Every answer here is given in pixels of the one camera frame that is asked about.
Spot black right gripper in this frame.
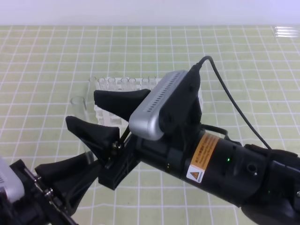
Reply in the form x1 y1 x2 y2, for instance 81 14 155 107
66 89 219 189

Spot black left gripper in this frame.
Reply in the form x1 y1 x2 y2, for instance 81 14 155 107
0 153 101 225

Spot clear glass test tube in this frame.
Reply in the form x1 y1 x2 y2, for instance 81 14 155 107
70 96 97 164

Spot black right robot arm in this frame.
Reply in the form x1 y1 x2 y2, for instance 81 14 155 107
66 90 300 225

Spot white plastic test tube rack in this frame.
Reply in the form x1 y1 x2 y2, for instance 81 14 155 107
93 76 203 128

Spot green checked tablecloth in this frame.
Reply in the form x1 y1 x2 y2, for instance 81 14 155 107
0 26 300 225

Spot spare glass tubes at edge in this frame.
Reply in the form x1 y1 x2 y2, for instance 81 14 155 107
273 26 300 38

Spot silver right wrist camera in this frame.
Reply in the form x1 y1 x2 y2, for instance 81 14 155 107
129 70 188 141

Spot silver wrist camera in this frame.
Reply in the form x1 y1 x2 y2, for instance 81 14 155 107
129 70 188 141
0 157 25 203

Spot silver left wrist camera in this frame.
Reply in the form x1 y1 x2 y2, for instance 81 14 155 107
0 157 25 203

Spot black right camera cable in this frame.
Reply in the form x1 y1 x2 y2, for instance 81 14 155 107
196 55 272 150

